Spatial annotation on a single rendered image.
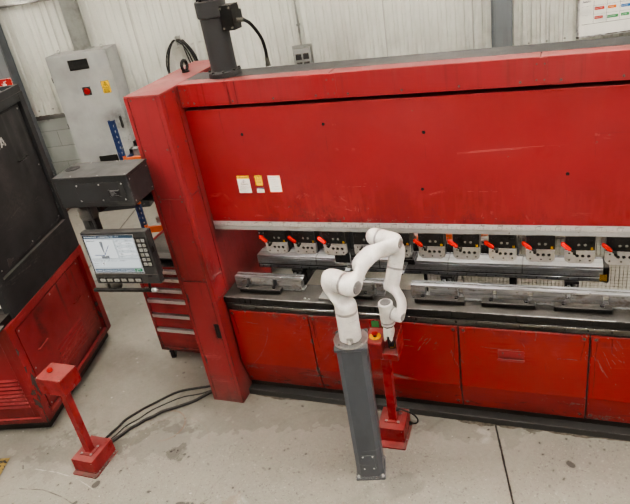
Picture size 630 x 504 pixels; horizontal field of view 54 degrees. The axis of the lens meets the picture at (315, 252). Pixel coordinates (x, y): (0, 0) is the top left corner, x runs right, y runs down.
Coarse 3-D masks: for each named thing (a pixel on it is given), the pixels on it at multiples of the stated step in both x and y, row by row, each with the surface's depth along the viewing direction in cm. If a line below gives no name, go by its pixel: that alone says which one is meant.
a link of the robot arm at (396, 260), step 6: (372, 228) 346; (378, 228) 345; (366, 234) 346; (372, 234) 343; (372, 240) 343; (402, 246) 351; (396, 252) 350; (402, 252) 351; (390, 258) 353; (396, 258) 351; (402, 258) 352; (390, 264) 353; (396, 264) 352; (402, 264) 354
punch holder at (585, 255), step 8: (568, 240) 336; (576, 240) 334; (584, 240) 332; (592, 240) 331; (576, 248) 336; (584, 248) 335; (568, 256) 339; (576, 256) 339; (584, 256) 336; (592, 256) 335
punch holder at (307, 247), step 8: (296, 232) 392; (304, 232) 390; (312, 232) 388; (296, 240) 395; (304, 240) 393; (312, 240) 391; (296, 248) 398; (304, 248) 396; (312, 248) 395; (320, 248) 400
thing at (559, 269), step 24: (264, 264) 450; (288, 264) 443; (312, 264) 435; (336, 264) 428; (384, 264) 415; (408, 264) 409; (432, 264) 403; (456, 264) 397; (480, 264) 392; (504, 264) 386; (528, 264) 381; (552, 264) 377; (576, 264) 373; (600, 264) 369
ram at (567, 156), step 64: (192, 128) 379; (256, 128) 365; (320, 128) 351; (384, 128) 338; (448, 128) 327; (512, 128) 316; (576, 128) 306; (256, 192) 387; (320, 192) 372; (384, 192) 358; (448, 192) 345; (512, 192) 333; (576, 192) 321
